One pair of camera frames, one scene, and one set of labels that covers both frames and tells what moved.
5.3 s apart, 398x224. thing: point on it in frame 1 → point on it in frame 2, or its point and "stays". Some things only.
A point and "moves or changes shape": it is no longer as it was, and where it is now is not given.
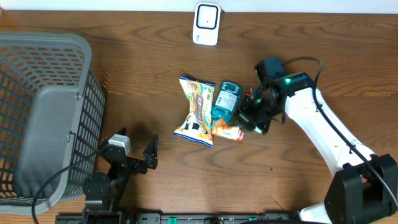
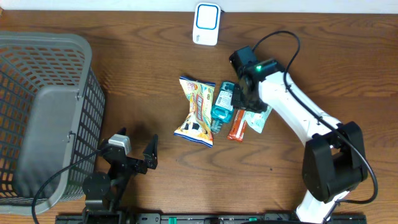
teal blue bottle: x=226 y=101 stays
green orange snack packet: x=219 y=127 moves or changes shape
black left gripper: x=150 y=159 stays
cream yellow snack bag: x=197 y=126 stays
